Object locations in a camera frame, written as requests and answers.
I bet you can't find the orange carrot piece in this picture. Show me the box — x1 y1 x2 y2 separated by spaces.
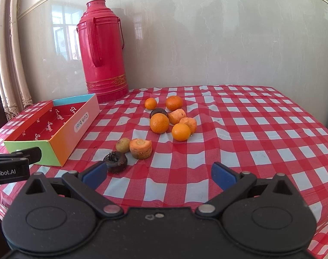
180 117 197 134

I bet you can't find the thick carrot slice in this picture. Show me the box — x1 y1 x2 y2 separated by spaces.
129 139 152 160

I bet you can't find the dark mangosteen with stem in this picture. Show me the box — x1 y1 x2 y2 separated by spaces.
103 152 128 174

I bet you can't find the small orange mandarin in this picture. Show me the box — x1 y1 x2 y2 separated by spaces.
144 98 157 111

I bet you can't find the red white checkered tablecloth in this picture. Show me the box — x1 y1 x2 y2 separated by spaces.
0 85 328 258

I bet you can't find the large orange mandarin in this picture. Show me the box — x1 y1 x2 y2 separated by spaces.
165 95 183 112

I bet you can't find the small yellow potato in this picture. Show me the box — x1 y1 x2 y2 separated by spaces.
115 137 130 153

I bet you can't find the red thermos flask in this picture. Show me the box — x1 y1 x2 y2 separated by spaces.
77 0 128 104

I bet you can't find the orange mandarin front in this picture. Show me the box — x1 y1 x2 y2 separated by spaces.
171 123 191 142

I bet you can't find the beige curtain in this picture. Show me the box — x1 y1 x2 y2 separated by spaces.
0 0 33 120

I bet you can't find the round orange fruit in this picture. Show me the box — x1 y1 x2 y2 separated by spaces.
150 113 170 134

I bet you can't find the colourful cardboard box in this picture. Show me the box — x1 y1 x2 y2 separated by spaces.
4 94 100 167

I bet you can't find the orange carrot chunk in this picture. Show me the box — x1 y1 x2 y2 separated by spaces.
168 108 187 125

